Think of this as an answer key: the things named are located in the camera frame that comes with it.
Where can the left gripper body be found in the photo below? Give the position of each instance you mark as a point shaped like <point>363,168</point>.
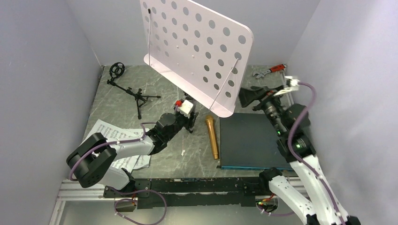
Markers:
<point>181,121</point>

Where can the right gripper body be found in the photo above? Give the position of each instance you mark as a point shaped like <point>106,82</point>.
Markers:
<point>270,105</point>

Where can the sheet music page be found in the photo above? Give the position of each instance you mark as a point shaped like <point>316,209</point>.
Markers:
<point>142,161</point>
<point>110,131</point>

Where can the lilac music stand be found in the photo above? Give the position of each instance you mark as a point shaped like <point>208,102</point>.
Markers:
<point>201,51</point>

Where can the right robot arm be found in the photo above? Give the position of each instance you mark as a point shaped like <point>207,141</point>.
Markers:
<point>320,206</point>

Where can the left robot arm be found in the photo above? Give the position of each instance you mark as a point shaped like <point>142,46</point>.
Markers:
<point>91,162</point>

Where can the gold microphone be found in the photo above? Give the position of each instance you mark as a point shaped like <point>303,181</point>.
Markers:
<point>212,136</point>

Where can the dark blue flat box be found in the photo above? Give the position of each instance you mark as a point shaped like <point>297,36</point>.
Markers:
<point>248,142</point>

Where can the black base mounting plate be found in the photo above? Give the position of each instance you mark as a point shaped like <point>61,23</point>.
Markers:
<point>148,198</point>

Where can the black microphone stand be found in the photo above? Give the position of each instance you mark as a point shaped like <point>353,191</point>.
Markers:
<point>115,72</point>

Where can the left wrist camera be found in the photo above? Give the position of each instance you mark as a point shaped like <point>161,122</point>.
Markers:
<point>184,107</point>

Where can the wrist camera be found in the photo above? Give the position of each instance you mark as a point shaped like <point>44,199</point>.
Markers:
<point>184,107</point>
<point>291,85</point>

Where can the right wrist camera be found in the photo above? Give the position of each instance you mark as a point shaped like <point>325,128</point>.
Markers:
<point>291,85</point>

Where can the orange handled adjustable wrench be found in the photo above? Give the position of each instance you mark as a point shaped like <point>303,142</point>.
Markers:
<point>280,67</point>

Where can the aluminium frame rail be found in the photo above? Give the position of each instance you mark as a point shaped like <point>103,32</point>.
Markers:
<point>72,191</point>

